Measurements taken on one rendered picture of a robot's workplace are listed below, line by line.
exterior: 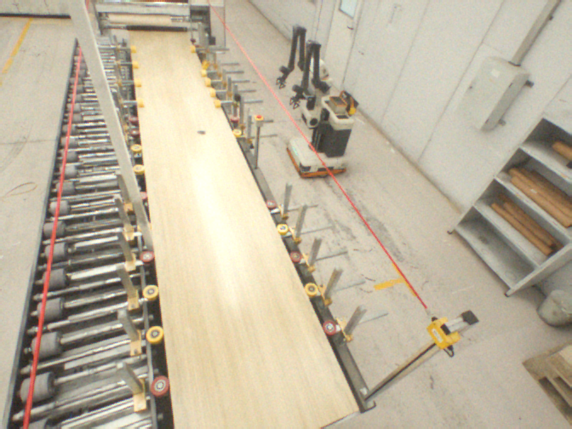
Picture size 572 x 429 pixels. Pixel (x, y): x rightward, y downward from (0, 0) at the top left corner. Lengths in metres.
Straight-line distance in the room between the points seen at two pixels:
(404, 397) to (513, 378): 1.01
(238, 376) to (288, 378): 0.24
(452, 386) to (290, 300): 1.69
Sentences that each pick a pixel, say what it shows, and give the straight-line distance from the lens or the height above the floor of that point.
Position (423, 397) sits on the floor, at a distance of 2.94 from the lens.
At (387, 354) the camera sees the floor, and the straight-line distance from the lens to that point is 2.93.
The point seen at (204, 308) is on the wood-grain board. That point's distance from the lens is 1.82.
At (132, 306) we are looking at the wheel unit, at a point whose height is 0.87.
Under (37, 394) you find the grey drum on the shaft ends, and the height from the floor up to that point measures 0.84.
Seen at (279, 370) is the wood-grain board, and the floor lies 0.90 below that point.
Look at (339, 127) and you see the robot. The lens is 3.77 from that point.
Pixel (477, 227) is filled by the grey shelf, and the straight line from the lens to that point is 4.22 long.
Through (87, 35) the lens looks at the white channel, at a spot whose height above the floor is 2.09.
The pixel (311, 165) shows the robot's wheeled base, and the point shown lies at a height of 0.24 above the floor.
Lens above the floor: 2.52
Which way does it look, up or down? 46 degrees down
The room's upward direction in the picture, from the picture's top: 11 degrees clockwise
